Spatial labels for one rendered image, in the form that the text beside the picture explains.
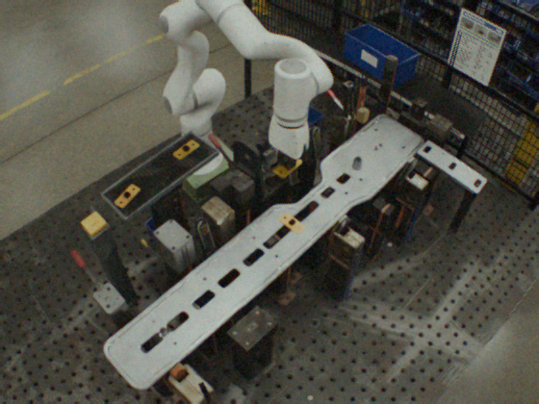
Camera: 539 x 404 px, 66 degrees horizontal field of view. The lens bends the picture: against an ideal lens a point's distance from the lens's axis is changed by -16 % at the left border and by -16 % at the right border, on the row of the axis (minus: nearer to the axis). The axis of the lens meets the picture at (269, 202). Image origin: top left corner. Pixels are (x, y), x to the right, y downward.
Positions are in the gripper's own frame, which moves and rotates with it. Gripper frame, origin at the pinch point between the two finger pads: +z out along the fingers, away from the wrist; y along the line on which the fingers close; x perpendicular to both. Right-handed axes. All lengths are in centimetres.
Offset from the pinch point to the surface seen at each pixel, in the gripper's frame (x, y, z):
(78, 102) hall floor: 36, -238, 127
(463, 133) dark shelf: 80, 26, 25
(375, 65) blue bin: 83, -21, 20
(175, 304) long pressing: -43, -3, 27
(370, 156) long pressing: 43, 4, 28
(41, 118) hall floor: 4, -247, 127
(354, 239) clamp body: 6.7, 21.7, 23.3
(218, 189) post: -9.9, -18.1, 17.7
